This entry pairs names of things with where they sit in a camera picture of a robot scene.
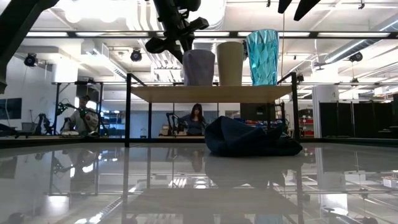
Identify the white column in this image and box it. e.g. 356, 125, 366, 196
312, 85, 340, 139

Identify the person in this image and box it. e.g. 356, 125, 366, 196
178, 103, 206, 136
63, 95, 100, 137

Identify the rack with red bins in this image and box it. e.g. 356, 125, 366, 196
298, 108, 315, 138

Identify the wooden shelf with black legs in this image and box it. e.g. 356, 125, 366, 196
124, 72, 301, 147

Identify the black metal table frame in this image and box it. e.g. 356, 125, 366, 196
0, 135, 398, 149

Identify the long ceiling light bar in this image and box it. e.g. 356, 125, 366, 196
26, 30, 398, 40

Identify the black metal rack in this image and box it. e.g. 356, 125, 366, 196
51, 80, 104, 138

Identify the beige cup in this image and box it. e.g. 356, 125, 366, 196
216, 41, 245, 86

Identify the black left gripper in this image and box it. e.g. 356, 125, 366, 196
144, 0, 211, 65

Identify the pale grey mug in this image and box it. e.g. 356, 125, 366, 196
182, 49, 216, 86

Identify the blue faceted plastic tumbler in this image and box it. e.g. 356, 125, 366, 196
246, 29, 280, 86

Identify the silver ceiling duct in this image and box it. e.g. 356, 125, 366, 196
313, 12, 398, 68

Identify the black monitor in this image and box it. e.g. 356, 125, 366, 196
239, 103, 270, 122

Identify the dark navy cloth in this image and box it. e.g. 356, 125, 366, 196
204, 115, 303, 157

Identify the dark wall screen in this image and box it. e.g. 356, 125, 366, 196
0, 98, 22, 121

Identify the black partition wall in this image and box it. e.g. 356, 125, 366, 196
319, 101, 398, 139

